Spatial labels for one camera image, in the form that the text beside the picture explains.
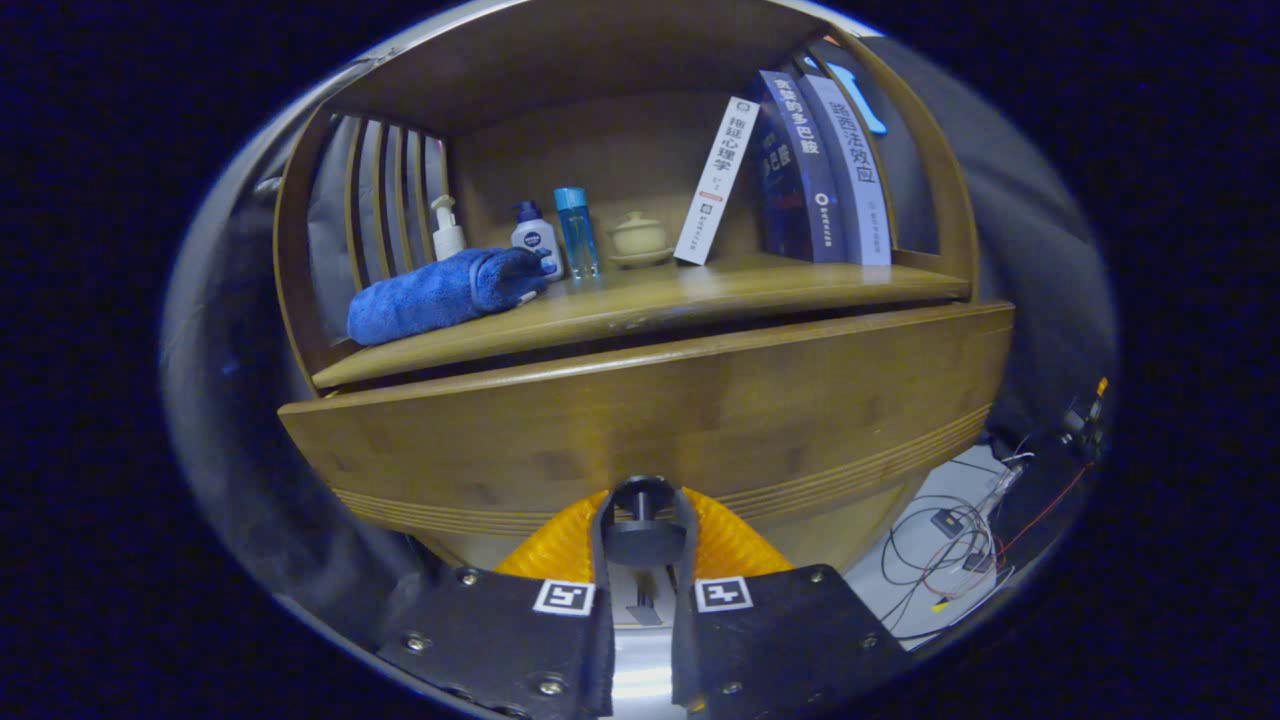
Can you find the beige lidded teacup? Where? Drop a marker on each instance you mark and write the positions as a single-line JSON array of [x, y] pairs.
[[640, 238]]

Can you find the rolled blue towel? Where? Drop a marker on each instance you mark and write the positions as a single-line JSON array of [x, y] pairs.
[[430, 300]]

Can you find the wooden drawer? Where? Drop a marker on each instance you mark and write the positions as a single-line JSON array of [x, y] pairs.
[[640, 410]]

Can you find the black drawer knob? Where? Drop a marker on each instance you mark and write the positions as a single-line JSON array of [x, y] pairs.
[[643, 540]]

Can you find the light purple book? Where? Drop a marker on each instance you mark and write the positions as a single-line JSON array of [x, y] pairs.
[[860, 190]]

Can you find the white pump bottle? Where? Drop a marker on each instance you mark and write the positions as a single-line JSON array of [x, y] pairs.
[[449, 240]]

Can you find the wooden countertop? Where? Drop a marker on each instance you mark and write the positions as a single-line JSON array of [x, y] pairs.
[[700, 290]]

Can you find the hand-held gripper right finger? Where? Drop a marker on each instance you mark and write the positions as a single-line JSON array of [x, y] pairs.
[[780, 640]]

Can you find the wooden cabinet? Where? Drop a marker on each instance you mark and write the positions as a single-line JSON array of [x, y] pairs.
[[600, 150]]

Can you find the small black adapter box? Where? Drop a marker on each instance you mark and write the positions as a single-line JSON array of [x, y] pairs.
[[947, 521]]

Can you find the clear blue bottle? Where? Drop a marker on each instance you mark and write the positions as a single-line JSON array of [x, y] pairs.
[[577, 235]]

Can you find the black backdrop cloth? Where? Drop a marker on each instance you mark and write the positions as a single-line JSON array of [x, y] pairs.
[[1020, 260]]

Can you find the white book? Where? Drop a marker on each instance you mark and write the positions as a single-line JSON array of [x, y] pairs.
[[715, 180]]

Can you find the white bottle with blue cap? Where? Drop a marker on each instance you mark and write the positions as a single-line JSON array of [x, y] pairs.
[[535, 240]]

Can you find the black and orange device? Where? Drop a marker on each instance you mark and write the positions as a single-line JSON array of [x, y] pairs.
[[1085, 420]]

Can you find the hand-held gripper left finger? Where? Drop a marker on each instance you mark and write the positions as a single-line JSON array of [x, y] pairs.
[[500, 640]]

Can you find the dark blue book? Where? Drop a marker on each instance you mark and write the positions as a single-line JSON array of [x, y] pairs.
[[790, 190]]

